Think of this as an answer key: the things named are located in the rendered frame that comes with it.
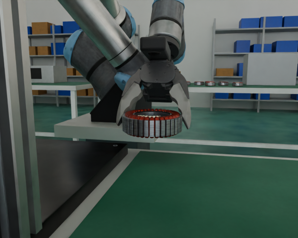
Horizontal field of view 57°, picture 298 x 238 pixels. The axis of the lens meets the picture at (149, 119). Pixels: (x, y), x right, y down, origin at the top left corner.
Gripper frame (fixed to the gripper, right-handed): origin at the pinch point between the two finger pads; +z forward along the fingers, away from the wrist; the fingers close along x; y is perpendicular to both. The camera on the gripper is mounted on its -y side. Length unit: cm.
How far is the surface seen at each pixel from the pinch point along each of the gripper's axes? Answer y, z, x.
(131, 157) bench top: 4.3, 5.3, 4.0
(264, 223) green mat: -12.2, 16.7, -16.4
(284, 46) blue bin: 441, -388, -167
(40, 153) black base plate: -3.0, 7.9, 18.6
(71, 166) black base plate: -7.4, 11.0, 9.9
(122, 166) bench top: -0.1, 8.5, 4.1
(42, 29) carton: 418, -428, 388
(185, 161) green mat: 3.5, 5.5, -6.4
